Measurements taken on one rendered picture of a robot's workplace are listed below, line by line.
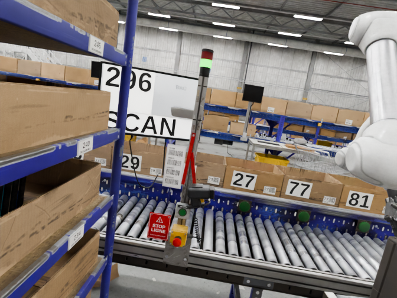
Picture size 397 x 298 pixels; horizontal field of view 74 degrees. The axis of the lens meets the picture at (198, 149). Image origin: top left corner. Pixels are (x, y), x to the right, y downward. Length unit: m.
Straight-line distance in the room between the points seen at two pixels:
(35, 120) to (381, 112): 1.02
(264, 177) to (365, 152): 0.97
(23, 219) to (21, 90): 0.21
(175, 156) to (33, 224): 0.73
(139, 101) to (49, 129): 0.73
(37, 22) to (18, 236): 0.34
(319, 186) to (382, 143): 1.01
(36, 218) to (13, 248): 0.06
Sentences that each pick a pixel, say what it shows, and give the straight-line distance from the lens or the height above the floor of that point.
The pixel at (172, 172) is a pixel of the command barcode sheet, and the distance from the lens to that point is 1.20.
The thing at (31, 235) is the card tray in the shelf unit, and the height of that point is 1.17.
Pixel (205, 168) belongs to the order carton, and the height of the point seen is 1.01.
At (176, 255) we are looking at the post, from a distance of 1.36.
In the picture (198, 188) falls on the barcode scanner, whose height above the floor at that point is 1.08.
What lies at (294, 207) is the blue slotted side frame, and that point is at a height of 0.86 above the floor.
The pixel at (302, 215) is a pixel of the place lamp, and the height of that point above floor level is 0.82.
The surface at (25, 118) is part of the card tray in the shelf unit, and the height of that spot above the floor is 1.39.
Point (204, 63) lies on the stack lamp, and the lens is 1.15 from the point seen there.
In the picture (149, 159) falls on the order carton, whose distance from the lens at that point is 1.84.
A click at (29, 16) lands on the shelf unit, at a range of 0.43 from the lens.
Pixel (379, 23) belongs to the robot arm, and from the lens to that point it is 1.36.
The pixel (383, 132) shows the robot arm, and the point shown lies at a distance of 1.03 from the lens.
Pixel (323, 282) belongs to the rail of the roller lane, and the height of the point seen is 0.71.
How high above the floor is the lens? 1.46
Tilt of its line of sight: 11 degrees down
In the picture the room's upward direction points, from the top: 9 degrees clockwise
